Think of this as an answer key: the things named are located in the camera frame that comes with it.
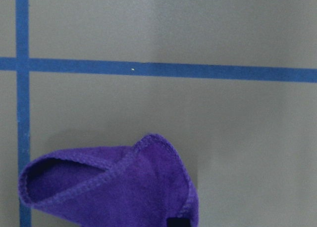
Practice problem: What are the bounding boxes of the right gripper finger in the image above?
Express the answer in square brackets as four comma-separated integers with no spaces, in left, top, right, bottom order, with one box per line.
[167,218,191,227]

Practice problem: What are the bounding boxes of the purple towel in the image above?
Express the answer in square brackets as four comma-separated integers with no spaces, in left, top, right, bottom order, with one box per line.
[18,134,199,227]

